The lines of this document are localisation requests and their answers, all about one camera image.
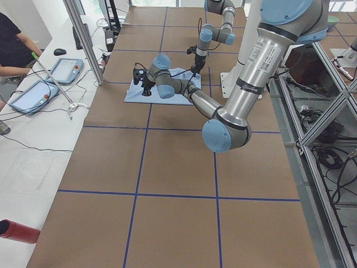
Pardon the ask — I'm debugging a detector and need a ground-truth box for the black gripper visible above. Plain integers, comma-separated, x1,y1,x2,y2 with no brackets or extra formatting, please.
192,54,206,74
141,76,155,97

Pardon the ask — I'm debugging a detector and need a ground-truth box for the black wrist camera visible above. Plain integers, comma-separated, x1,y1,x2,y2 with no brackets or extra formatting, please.
133,68,146,85
186,46,196,55

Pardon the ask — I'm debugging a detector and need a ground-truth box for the black computer mouse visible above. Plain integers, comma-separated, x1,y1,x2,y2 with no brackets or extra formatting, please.
53,48,67,56

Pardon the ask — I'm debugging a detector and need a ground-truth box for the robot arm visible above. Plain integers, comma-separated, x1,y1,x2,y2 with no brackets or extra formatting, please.
187,0,235,74
133,1,329,152

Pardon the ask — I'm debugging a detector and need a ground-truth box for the light blue t-shirt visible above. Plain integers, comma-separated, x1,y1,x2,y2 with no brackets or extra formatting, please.
124,68,201,105

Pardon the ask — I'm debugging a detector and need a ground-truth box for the bundle of black cables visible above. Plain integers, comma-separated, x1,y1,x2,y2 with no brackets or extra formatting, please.
312,145,357,207

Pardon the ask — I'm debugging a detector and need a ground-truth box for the blue teach pendant far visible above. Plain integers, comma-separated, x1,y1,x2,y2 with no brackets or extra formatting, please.
50,58,84,85

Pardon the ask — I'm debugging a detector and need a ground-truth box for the red cylinder bottle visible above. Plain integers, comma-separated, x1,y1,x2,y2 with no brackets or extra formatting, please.
1,219,41,244

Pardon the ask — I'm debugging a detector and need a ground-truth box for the blue teach pendant near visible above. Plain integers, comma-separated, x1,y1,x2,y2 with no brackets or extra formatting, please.
9,80,59,114

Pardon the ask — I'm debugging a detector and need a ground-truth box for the aluminium frame post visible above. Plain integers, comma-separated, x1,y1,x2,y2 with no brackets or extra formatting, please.
63,0,104,85

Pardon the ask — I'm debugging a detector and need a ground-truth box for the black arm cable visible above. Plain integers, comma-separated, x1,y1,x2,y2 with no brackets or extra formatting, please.
168,68,196,97

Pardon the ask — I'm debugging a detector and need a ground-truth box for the seated person dark shirt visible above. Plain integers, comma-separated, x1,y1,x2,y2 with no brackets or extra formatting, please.
1,13,42,77

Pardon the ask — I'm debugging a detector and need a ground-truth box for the blue teach pendant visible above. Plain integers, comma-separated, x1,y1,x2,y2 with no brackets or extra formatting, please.
9,80,59,114
50,58,84,85

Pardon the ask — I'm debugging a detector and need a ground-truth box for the metal rod green handle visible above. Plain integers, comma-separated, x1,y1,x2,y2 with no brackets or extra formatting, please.
31,52,75,106

